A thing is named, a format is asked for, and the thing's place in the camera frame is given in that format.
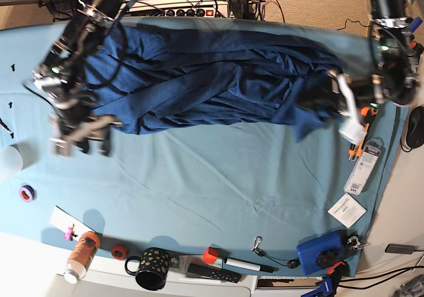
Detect red tape roll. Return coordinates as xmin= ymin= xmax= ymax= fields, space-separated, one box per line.
xmin=111 ymin=245 xmax=128 ymax=261

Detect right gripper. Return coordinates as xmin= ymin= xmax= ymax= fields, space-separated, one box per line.
xmin=71 ymin=115 xmax=123 ymax=156

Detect blue spring clamp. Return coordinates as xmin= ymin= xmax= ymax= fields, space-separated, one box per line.
xmin=408 ymin=17 xmax=423 ymax=33

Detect pink small toy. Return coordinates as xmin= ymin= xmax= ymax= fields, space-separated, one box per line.
xmin=64 ymin=225 xmax=79 ymax=241

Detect white paper sheet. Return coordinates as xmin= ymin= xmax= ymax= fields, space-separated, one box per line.
xmin=49 ymin=206 xmax=94 ymax=238

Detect light blue table cloth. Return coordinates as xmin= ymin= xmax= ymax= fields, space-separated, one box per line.
xmin=0 ymin=17 xmax=410 ymax=278

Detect orange red cube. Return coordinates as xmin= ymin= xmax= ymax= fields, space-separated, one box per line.
xmin=202 ymin=247 xmax=219 ymax=265

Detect orange black clamp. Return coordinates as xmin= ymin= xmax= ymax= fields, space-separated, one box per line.
xmin=409 ymin=41 xmax=424 ymax=60

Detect blue box with knob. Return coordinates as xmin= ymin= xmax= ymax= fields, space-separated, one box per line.
xmin=296 ymin=230 xmax=347 ymax=275

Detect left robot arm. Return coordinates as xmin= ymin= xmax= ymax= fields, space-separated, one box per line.
xmin=296 ymin=0 xmax=419 ymax=117

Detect black lanyard with clip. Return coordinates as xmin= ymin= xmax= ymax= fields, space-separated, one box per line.
xmin=250 ymin=235 xmax=300 ymax=270

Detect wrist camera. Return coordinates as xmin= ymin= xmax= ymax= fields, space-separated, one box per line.
xmin=339 ymin=119 xmax=366 ymax=145
xmin=50 ymin=138 xmax=72 ymax=158

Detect translucent plastic cup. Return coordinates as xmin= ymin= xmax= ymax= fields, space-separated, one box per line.
xmin=0 ymin=146 xmax=23 ymax=184

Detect blue orange bottom clamp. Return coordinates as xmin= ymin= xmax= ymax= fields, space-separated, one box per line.
xmin=305 ymin=261 xmax=350 ymax=297

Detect black adapter block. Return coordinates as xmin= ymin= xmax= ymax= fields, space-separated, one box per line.
xmin=385 ymin=243 xmax=416 ymax=255

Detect white paper card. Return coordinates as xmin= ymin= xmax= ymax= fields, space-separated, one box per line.
xmin=327 ymin=193 xmax=366 ymax=228

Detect black computer mouse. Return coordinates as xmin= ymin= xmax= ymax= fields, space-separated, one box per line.
xmin=405 ymin=105 xmax=424 ymax=149

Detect white power strip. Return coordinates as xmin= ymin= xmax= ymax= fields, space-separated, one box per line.
xmin=129 ymin=0 xmax=231 ymax=18

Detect white marker pen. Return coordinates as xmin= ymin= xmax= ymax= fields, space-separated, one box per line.
xmin=223 ymin=258 xmax=275 ymax=273

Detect dark blue t-shirt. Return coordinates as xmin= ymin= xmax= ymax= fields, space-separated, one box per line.
xmin=82 ymin=25 xmax=342 ymax=140

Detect orange supplement bottle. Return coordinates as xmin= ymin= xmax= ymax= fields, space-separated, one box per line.
xmin=64 ymin=231 xmax=100 ymax=284

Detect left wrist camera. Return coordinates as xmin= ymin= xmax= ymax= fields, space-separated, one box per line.
xmin=339 ymin=119 xmax=366 ymax=145

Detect black remote control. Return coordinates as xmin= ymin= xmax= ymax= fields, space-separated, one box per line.
xmin=187 ymin=264 xmax=242 ymax=283

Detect black mug gold dots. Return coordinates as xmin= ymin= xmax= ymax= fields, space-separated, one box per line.
xmin=125 ymin=247 xmax=171 ymax=291

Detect purple tape roll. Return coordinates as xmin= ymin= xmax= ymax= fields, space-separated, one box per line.
xmin=19 ymin=184 xmax=36 ymax=202

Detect orange black utility knife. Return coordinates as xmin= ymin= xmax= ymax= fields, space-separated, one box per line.
xmin=347 ymin=106 xmax=380 ymax=162

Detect metal carabiner keyring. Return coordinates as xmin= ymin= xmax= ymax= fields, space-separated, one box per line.
xmin=346 ymin=235 xmax=369 ymax=251

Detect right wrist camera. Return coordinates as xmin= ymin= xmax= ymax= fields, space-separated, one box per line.
xmin=50 ymin=138 xmax=72 ymax=158

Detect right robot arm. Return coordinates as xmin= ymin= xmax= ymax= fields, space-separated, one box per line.
xmin=33 ymin=0 xmax=138 ymax=158

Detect clear blister pack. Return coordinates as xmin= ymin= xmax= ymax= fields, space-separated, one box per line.
xmin=344 ymin=139 xmax=383 ymax=196

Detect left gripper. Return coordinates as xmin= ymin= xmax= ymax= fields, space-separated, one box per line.
xmin=294 ymin=71 xmax=349 ymax=118

